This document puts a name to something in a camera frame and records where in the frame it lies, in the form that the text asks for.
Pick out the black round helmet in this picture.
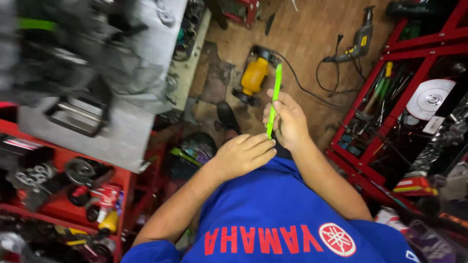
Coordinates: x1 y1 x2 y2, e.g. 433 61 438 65
163 131 218 180

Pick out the grey machine housing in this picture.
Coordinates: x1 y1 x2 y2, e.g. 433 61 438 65
0 0 189 174

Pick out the green plastic stick tool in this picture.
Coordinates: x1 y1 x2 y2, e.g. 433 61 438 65
266 63 283 139

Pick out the black drill cable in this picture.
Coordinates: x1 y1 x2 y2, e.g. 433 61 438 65
316 35 367 98

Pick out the person's right hand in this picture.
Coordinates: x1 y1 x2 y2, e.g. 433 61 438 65
263 88 311 152

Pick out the red parts shelf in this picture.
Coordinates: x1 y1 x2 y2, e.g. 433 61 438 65
0 102 169 263

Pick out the person's left hand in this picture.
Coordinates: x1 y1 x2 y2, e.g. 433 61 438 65
212 132 278 181

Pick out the black flat scrap piece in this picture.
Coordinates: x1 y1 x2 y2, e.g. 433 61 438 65
265 13 276 36

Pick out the blue printed shirt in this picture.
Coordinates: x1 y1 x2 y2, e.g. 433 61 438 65
121 144 421 263

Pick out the clear plastic bag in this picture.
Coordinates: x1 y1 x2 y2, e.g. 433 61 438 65
405 219 459 263

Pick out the black shoe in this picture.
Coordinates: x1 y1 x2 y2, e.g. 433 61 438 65
216 100 242 136

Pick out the white red packet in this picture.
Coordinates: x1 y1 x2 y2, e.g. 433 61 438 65
374 206 409 234

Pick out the red metal stand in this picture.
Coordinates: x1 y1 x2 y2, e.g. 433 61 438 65
219 0 261 29

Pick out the red tool rack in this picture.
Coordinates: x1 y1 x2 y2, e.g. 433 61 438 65
325 0 468 234

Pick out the black grinder power cable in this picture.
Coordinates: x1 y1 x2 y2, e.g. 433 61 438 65
272 50 414 167

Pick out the grey electric drill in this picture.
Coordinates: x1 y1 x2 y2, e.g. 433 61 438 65
322 5 376 63

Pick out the red yellow flat box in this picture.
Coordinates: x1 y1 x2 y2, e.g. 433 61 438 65
392 177 438 198

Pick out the beige cluttered workbench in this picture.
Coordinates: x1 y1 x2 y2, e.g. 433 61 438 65
166 0 213 112

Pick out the yellow angle grinder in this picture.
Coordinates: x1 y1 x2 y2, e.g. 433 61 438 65
232 45 282 107

